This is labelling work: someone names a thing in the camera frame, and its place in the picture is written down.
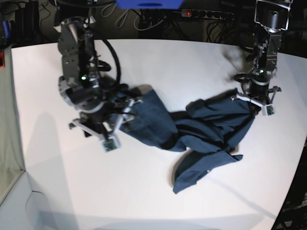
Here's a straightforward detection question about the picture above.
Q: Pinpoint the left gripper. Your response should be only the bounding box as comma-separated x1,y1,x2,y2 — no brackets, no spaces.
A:
231,82,281,108

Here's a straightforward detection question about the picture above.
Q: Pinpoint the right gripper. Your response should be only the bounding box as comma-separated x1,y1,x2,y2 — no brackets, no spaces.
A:
69,96,143,141

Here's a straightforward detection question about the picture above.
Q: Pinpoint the dark blue t-shirt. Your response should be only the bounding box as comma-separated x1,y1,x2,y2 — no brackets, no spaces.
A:
121,89,260,193

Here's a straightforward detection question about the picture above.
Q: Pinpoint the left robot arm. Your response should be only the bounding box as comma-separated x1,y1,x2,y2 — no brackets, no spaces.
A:
232,0,293,115

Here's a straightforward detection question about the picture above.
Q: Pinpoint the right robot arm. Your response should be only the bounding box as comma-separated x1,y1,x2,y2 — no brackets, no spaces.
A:
55,0,136,143

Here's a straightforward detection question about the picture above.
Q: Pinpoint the black power strip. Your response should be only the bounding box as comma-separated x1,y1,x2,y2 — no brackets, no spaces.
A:
180,9,235,21

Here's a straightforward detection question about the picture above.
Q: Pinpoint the red box at table edge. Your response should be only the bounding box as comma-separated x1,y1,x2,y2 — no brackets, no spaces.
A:
0,51,5,69

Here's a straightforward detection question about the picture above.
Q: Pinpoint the blue plastic bin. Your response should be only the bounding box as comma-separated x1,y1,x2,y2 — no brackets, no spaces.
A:
116,0,183,9

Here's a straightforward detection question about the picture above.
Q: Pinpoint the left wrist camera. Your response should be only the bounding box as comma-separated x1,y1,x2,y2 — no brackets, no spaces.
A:
261,104,275,116

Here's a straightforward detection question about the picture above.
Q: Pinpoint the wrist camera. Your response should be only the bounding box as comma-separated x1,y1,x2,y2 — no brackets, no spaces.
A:
261,104,275,116
100,136,120,152

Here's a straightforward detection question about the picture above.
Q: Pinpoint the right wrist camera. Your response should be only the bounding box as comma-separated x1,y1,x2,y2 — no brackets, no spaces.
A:
100,136,120,152

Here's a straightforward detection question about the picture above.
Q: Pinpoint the white looped cable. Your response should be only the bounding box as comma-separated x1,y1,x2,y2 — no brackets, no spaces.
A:
100,4,131,28

